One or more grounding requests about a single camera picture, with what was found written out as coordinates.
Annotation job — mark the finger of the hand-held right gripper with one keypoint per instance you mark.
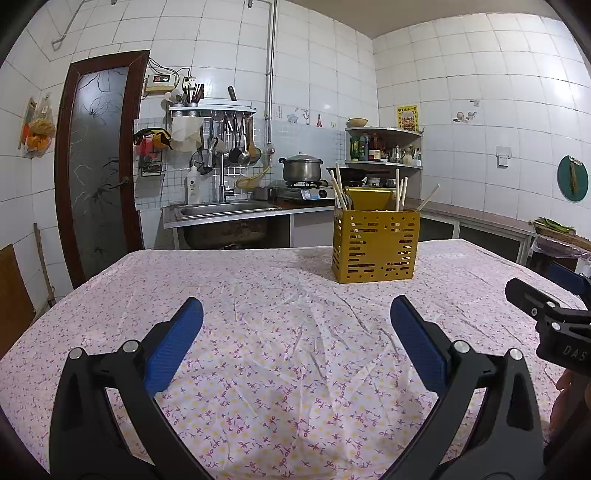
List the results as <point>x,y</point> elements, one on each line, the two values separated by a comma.
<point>526,295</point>
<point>570,278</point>

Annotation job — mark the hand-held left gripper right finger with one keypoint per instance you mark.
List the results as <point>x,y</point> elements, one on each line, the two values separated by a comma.
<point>415,341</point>

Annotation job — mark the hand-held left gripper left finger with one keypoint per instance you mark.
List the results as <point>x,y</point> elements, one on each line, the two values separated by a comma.
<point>173,341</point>

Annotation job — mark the yellow perforated utensil holder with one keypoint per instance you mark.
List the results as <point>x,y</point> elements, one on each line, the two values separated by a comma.
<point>374,249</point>

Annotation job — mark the wooden chopstick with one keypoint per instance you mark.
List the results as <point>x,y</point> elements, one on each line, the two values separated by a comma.
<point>333,182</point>
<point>404,194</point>
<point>398,189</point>
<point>429,196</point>
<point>340,184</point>

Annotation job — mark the person's right hand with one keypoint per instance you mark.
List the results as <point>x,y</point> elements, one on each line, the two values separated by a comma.
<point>575,406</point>

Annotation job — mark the plastic-lined bin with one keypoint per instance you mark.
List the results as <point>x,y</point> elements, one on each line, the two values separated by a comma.
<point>551,258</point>

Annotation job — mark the wooden chopping board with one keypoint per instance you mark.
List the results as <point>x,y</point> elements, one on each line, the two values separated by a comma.
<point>577,241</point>

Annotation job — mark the green vegetables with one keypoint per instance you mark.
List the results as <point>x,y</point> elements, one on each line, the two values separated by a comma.
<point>554,226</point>

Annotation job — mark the pink floral tablecloth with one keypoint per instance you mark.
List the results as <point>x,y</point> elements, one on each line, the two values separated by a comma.
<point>254,300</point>

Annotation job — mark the steel kitchen sink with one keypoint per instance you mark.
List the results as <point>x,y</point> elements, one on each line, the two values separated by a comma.
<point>221,210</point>

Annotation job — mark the white detergent bottle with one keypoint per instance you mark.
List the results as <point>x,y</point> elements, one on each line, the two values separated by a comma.
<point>192,189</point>

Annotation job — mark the leaning wooden board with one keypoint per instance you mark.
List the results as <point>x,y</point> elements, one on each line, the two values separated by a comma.
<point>14,300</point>

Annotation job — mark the steel faucet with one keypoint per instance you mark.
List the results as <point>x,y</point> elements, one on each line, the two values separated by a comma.
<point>222,180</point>

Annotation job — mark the small steel pot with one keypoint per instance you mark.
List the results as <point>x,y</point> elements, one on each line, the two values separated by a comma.
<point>262,193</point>

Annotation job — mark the brown frosted glass door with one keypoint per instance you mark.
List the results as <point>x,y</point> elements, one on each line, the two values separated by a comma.
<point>99,184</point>

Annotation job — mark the yellow strainer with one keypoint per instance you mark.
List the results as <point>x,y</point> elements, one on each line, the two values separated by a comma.
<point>247,183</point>

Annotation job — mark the black wok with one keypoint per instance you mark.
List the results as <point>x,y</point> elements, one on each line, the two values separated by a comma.
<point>360,171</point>

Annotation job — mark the steel gas stove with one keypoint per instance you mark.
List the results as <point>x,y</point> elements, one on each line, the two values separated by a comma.
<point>304,193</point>

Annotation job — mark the steel teapot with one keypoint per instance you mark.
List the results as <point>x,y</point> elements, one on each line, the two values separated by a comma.
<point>397,154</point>

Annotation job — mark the row of hanging ladles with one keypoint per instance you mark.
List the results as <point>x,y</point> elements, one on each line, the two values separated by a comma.
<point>235,154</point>

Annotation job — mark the green oil bottle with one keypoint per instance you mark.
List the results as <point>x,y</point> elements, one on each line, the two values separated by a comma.
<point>362,147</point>

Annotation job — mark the hanging yellow red bags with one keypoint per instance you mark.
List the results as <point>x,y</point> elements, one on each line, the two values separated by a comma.
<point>154,138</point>

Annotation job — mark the steel pot with lid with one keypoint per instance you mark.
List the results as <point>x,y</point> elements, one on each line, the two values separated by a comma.
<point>300,170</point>

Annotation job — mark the hanging white plastic bag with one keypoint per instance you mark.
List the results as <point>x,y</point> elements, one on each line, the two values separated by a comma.
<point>184,134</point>

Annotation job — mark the yellow bowl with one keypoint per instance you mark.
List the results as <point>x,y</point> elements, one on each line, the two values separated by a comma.
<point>358,122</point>

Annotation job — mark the hanging orange plastic bags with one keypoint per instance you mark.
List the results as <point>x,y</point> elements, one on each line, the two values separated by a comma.
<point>39,134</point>

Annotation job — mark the rack cutlery caddy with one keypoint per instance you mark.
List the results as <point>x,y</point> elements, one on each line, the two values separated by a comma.
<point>191,94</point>

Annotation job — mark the teal round wall board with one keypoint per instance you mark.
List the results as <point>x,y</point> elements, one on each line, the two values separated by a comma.
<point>563,177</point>

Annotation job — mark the corner wall shelf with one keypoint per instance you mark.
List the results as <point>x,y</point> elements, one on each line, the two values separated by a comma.
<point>406,165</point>

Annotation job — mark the yellow wall poster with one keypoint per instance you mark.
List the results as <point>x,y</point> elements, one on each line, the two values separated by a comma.
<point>407,117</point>

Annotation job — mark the steel wall utensil rack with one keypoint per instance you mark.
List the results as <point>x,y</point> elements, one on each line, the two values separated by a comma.
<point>217,110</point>

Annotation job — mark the beige wall control box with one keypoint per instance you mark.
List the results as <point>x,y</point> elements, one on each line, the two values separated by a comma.
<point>160,84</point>

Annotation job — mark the grey wall pipe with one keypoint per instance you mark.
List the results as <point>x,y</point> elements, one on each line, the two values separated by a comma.
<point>271,69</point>

